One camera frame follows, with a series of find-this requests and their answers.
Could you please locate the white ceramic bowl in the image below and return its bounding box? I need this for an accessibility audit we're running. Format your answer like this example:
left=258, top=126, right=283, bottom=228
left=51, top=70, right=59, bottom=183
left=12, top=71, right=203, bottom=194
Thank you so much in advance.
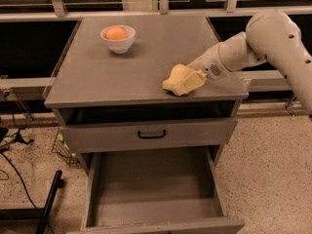
left=100, top=25, right=136, bottom=54

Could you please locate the grey top drawer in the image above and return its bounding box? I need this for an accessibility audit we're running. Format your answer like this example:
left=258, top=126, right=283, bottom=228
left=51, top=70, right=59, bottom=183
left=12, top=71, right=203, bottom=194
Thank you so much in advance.
left=60, top=117, right=237, bottom=153

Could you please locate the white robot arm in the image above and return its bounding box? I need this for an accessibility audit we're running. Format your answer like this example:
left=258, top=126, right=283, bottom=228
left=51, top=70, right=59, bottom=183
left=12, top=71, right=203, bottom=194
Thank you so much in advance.
left=163, top=10, right=312, bottom=114

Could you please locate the black drawer handle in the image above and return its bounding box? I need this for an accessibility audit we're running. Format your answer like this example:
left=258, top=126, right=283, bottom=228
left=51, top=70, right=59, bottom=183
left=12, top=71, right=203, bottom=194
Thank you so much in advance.
left=136, top=130, right=167, bottom=139

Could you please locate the black stand base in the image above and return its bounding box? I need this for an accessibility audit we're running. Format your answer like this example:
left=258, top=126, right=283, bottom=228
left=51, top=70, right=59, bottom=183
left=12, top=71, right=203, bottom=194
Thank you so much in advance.
left=0, top=115, right=33, bottom=153

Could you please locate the orange fruit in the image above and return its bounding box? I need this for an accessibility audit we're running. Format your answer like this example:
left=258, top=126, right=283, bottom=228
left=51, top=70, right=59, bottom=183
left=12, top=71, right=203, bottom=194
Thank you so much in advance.
left=105, top=26, right=126, bottom=40

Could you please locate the black metal bar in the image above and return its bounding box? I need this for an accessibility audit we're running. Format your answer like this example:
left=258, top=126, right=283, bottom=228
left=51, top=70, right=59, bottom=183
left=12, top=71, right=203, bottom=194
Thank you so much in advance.
left=35, top=170, right=63, bottom=234

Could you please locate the black cable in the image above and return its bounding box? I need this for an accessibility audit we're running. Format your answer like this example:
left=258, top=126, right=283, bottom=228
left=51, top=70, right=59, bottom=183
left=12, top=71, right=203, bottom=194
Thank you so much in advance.
left=0, top=151, right=57, bottom=234

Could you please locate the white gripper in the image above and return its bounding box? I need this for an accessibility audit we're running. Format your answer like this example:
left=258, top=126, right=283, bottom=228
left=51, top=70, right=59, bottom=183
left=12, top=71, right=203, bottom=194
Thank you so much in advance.
left=173, top=44, right=231, bottom=97

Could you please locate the grey open middle drawer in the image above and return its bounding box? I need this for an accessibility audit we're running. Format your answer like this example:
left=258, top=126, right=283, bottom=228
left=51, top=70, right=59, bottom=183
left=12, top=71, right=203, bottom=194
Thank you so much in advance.
left=69, top=147, right=245, bottom=234

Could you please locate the yellow sponge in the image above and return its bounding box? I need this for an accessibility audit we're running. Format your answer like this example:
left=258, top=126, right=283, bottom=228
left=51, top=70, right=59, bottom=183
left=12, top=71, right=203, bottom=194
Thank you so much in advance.
left=162, top=64, right=193, bottom=92

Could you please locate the wire mesh basket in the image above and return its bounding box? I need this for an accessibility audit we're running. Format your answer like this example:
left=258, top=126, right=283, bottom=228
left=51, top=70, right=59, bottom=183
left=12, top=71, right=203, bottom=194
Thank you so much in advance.
left=52, top=132, right=80, bottom=167

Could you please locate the grey drawer cabinet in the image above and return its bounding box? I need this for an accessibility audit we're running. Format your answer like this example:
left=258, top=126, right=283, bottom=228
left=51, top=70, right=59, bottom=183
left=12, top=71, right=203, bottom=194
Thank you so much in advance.
left=43, top=14, right=250, bottom=234

